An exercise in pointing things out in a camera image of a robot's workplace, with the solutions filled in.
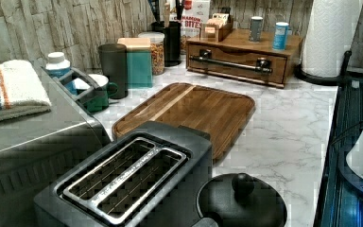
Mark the black drawer handle bar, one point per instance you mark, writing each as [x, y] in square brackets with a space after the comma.
[262, 65]

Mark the wooden drawer box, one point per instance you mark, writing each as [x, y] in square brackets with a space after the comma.
[237, 48]

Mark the wooden cutting board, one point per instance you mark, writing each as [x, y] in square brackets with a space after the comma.
[221, 114]

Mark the black two-slot toaster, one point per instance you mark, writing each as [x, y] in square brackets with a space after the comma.
[148, 178]

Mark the teal canister wooden lid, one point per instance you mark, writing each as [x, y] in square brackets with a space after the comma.
[138, 61]

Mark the clear cereal jar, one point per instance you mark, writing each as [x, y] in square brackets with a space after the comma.
[157, 50]

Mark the black utensil holder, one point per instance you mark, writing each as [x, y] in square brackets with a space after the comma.
[172, 41]

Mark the dark grey tumbler cup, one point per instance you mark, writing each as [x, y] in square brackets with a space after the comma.
[113, 59]

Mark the black electric kettle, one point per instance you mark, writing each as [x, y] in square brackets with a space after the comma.
[240, 200]

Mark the cinnamon oat bites box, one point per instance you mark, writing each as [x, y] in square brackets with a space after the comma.
[195, 12]

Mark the grey spice shaker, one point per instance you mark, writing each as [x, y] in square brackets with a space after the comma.
[256, 28]

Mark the blue spice shaker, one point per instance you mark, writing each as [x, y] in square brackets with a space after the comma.
[280, 36]

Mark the blue bottle white cap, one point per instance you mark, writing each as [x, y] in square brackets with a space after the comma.
[57, 65]

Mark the black paper towel holder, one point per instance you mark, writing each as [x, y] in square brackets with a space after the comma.
[329, 81]

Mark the stainless steel toaster oven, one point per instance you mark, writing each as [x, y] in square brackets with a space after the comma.
[35, 150]

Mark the white striped kitchen towel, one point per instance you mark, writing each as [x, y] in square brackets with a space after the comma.
[21, 90]

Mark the white paper towel roll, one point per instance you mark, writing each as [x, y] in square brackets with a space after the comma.
[330, 33]

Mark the wooden utensil handle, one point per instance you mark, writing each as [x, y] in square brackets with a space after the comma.
[166, 14]

